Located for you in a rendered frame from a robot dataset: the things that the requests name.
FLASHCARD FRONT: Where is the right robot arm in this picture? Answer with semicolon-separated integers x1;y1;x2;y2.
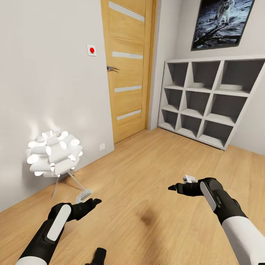
168;175;265;265

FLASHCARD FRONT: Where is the digital camera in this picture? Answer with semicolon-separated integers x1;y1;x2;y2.
85;248;107;265

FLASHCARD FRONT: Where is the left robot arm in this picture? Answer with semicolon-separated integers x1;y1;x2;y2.
15;188;102;265

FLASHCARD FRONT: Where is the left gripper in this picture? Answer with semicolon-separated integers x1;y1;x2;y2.
76;198;102;220

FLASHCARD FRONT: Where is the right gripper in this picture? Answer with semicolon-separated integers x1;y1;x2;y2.
168;183;196;197

